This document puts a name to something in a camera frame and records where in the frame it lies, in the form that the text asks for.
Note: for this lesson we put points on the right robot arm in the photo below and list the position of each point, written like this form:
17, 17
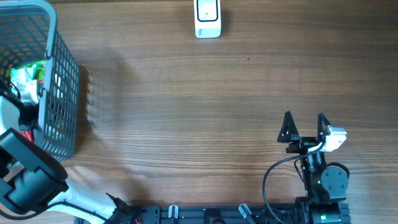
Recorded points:
325, 183

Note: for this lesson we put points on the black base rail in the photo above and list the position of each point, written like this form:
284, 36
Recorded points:
281, 213

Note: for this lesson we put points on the red stick packet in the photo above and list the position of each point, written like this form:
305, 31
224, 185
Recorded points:
28, 134

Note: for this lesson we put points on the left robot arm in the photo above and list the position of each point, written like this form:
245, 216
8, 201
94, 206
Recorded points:
33, 182

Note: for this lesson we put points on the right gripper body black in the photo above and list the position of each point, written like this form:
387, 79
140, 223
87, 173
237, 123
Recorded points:
301, 144

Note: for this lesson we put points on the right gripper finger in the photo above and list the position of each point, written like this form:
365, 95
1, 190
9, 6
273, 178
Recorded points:
323, 125
288, 132

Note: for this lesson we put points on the grey plastic mesh basket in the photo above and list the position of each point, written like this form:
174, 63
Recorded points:
29, 34

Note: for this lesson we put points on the white barcode scanner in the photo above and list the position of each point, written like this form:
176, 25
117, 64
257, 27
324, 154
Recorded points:
207, 15

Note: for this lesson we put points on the light blue tissue pack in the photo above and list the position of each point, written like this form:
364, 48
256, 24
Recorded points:
26, 84

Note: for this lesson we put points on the green snack bag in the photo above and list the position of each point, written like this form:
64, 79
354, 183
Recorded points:
40, 70

